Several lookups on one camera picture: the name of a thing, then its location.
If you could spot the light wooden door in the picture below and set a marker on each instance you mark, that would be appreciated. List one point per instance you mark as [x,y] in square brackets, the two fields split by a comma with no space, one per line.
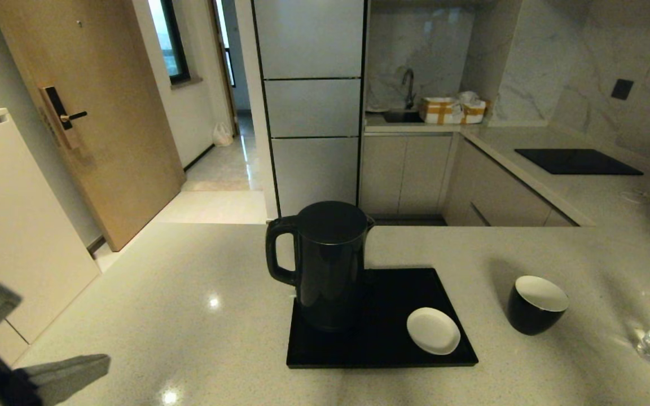
[110,141]

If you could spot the yellow white box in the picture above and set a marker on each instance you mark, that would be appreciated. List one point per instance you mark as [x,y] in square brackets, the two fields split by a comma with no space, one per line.
[440,111]

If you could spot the black wall socket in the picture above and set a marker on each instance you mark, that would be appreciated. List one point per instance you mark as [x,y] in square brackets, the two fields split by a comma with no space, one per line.
[623,89]

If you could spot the small cardboard box white bag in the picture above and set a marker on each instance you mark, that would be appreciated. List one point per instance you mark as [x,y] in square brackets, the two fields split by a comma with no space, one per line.
[474,111]

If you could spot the kitchen sink basin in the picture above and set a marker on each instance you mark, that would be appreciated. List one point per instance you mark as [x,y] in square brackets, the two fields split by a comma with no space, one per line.
[403,117]

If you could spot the black induction cooktop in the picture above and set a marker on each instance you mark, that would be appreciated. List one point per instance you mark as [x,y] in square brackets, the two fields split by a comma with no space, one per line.
[576,162]

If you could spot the black electric kettle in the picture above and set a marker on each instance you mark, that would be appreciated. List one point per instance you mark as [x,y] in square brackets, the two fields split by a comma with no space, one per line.
[330,265]

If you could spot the beige counter side cabinets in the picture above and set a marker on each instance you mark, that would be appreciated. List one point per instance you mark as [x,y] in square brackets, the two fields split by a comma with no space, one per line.
[500,192]

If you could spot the white storage cabinet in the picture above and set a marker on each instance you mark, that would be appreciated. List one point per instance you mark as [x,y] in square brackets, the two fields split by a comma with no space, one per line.
[14,225]

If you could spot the dark kitchen faucet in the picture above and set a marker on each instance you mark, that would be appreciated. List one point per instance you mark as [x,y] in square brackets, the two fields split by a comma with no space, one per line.
[409,85]

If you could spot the black mug white inside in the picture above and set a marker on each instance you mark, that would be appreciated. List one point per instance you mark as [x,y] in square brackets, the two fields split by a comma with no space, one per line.
[531,316]

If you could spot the tall grey panel cabinet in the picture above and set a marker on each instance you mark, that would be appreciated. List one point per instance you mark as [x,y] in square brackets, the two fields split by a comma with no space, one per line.
[313,107]

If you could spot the white plastic bag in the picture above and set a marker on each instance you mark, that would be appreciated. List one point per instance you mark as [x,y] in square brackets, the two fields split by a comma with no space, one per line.
[223,135]

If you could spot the beige under-sink cabinets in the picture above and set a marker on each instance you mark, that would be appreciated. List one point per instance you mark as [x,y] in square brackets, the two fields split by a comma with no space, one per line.
[404,169]

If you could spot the dark framed window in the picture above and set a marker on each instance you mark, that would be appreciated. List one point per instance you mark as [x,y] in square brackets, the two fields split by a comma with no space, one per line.
[174,39]

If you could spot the black rectangular tray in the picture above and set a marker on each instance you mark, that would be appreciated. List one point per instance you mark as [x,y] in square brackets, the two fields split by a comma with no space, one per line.
[370,344]

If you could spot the white round saucer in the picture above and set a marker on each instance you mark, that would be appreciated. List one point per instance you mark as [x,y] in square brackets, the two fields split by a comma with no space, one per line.
[433,331]

